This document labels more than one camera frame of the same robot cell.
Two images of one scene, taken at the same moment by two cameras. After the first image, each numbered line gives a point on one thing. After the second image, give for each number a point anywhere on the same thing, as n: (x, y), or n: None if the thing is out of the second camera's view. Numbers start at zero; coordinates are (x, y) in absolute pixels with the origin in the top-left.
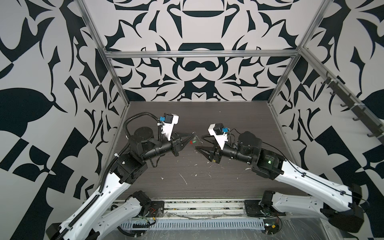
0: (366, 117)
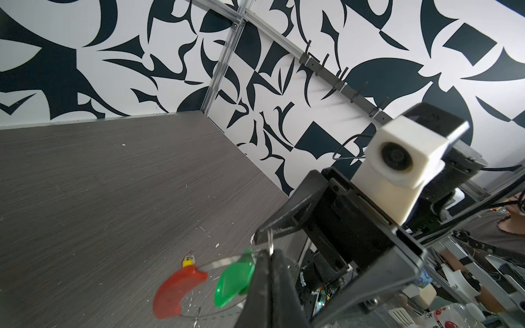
0: (337, 78)
